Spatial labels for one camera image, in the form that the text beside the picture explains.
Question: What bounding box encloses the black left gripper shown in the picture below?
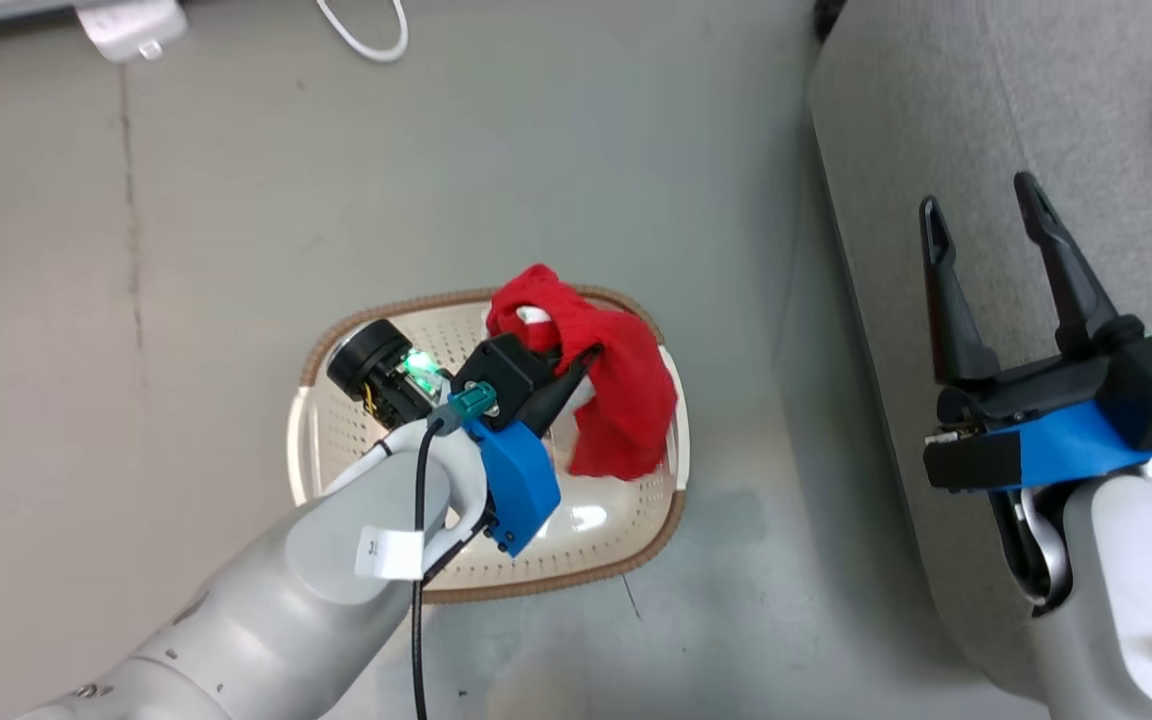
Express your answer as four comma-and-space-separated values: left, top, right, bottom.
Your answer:
326, 318, 604, 438

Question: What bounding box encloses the red garment with white trim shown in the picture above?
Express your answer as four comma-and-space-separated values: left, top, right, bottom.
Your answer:
486, 263, 679, 481

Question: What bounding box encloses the grey fabric sofa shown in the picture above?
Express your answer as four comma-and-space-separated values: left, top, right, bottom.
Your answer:
806, 0, 1152, 720

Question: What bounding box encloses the beige perforated laundry basket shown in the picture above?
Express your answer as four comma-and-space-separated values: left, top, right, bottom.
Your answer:
286, 285, 689, 604

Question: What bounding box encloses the white power adapter box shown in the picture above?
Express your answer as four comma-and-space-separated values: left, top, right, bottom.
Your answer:
74, 0, 189, 63

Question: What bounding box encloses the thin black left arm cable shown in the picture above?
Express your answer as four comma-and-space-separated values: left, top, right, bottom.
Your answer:
411, 418, 449, 720

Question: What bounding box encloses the white looped power cable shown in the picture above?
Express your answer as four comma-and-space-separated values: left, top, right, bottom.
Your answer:
316, 0, 409, 64

